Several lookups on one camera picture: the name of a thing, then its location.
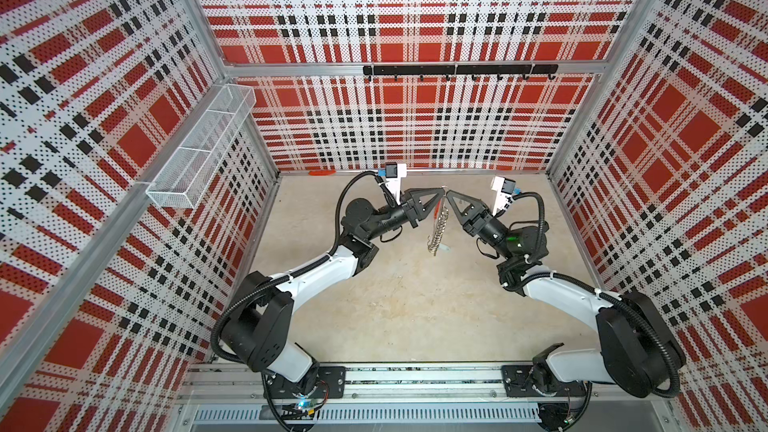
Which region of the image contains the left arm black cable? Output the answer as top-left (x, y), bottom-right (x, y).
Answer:
top-left (328, 170), bottom-right (385, 256)

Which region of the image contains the black hook rail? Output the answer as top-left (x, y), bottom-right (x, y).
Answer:
top-left (362, 63), bottom-right (559, 78)

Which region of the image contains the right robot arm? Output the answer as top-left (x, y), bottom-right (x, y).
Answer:
top-left (446, 191), bottom-right (686, 398)

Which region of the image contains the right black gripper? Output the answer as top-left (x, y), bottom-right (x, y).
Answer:
top-left (447, 194), bottom-right (513, 263)

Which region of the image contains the white wire mesh basket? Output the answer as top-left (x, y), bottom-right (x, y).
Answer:
top-left (147, 84), bottom-right (255, 209)

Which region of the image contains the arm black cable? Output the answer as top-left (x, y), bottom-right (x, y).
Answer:
top-left (512, 190), bottom-right (548, 262)
top-left (328, 170), bottom-right (385, 256)

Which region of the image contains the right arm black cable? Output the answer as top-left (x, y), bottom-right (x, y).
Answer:
top-left (512, 190), bottom-right (548, 262)

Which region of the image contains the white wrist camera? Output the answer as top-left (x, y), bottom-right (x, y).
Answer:
top-left (383, 162), bottom-right (407, 205)
top-left (491, 176), bottom-right (520, 217)

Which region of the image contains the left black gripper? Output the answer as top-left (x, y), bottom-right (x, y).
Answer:
top-left (365, 187), bottom-right (444, 241)

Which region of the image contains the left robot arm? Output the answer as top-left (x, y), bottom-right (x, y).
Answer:
top-left (210, 188), bottom-right (445, 396)

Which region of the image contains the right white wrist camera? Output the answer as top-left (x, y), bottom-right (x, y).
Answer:
top-left (491, 176), bottom-right (520, 217)

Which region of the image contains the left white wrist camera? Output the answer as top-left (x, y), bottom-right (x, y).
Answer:
top-left (383, 162), bottom-right (407, 205)

